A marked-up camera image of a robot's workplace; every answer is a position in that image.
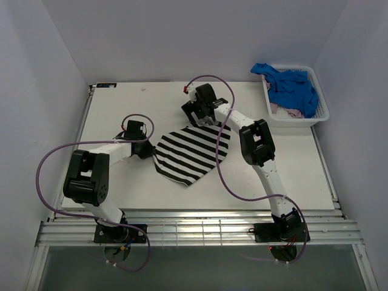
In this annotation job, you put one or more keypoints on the pink garment in basket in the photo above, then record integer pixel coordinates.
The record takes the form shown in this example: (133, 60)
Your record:
(292, 112)

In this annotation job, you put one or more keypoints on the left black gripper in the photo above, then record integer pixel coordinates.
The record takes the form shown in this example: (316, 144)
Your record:
(149, 151)

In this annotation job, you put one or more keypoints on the blue label sticker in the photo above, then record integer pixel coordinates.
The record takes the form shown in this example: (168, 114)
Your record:
(106, 85)

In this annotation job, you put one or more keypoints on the black white striped tank top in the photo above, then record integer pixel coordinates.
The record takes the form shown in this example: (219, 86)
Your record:
(186, 155)

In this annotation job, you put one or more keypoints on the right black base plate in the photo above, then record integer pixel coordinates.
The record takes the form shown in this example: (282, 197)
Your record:
(270, 232)

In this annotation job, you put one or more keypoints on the blue tank top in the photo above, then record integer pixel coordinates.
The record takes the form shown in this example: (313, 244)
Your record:
(289, 89)

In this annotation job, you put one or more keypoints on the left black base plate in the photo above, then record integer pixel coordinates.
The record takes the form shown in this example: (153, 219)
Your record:
(117, 235)

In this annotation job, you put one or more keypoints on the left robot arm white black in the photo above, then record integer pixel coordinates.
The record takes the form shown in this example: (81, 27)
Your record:
(87, 178)

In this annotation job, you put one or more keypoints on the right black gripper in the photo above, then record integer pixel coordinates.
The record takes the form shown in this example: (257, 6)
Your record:
(189, 108)

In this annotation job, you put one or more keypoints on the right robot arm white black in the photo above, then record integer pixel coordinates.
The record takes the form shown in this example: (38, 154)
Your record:
(258, 150)

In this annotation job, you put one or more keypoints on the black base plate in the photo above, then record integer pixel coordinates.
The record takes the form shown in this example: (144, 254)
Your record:
(270, 232)
(117, 235)

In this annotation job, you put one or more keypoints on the aluminium rail frame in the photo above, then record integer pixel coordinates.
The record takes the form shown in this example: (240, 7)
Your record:
(208, 213)

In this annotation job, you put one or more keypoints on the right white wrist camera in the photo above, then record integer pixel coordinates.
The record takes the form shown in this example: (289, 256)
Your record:
(190, 92)

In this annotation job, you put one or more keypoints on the white plastic basket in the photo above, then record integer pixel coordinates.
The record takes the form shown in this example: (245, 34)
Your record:
(282, 117)

